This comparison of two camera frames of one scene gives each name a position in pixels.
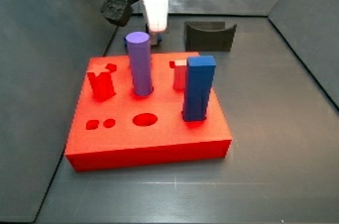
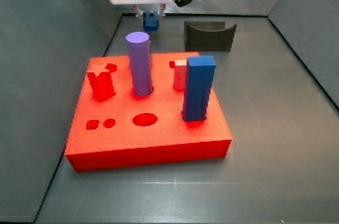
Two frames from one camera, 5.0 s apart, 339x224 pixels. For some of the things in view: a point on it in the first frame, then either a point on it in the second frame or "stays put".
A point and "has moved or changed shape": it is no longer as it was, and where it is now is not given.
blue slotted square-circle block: [155, 38] has moved or changed shape
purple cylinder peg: [139, 51] stays put
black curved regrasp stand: [208, 36] stays put
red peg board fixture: [131, 130] stays put
